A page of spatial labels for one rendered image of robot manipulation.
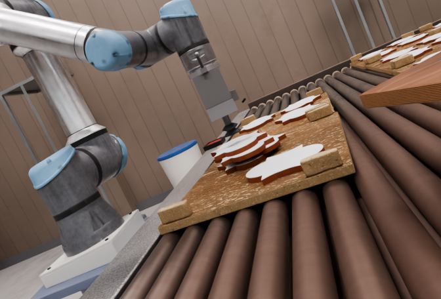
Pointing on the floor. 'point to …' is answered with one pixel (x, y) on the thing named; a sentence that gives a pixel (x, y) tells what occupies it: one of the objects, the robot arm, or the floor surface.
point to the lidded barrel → (180, 160)
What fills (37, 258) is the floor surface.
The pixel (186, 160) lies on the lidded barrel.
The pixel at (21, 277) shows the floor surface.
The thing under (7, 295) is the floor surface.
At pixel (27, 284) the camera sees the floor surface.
